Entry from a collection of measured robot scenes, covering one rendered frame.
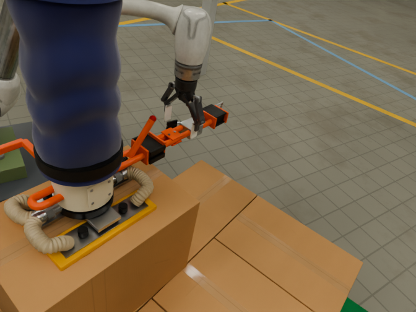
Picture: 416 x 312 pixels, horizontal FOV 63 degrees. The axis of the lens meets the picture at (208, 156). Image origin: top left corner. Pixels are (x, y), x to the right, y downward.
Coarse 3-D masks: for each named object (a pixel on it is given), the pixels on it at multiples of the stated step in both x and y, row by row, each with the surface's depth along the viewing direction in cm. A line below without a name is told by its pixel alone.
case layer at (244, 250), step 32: (192, 192) 176; (224, 192) 180; (224, 224) 163; (256, 224) 166; (288, 224) 170; (192, 256) 146; (224, 256) 149; (256, 256) 151; (288, 256) 154; (320, 256) 157; (352, 256) 160; (160, 288) 133; (192, 288) 134; (224, 288) 137; (256, 288) 139; (288, 288) 141; (320, 288) 144
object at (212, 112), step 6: (210, 108) 137; (216, 108) 138; (204, 114) 135; (210, 114) 134; (216, 114) 135; (222, 114) 135; (216, 120) 132; (222, 120) 139; (210, 126) 135; (216, 126) 136
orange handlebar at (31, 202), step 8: (208, 120) 133; (168, 128) 123; (176, 128) 125; (160, 136) 120; (168, 136) 119; (176, 136) 120; (184, 136) 123; (8, 144) 103; (16, 144) 104; (24, 144) 105; (32, 144) 105; (168, 144) 118; (0, 152) 102; (32, 152) 103; (128, 152) 110; (128, 160) 107; (136, 160) 108; (120, 168) 104; (40, 192) 91; (48, 192) 92; (32, 200) 88; (48, 200) 89; (56, 200) 90; (32, 208) 88; (40, 208) 88
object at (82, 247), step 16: (128, 208) 107; (144, 208) 108; (80, 224) 100; (112, 224) 101; (128, 224) 103; (80, 240) 95; (96, 240) 96; (48, 256) 91; (64, 256) 90; (80, 256) 92
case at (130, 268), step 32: (32, 192) 108; (128, 192) 115; (160, 192) 117; (0, 224) 97; (64, 224) 101; (160, 224) 106; (192, 224) 122; (0, 256) 90; (32, 256) 91; (96, 256) 94; (128, 256) 98; (160, 256) 116; (0, 288) 88; (32, 288) 84; (64, 288) 86; (96, 288) 94; (128, 288) 110
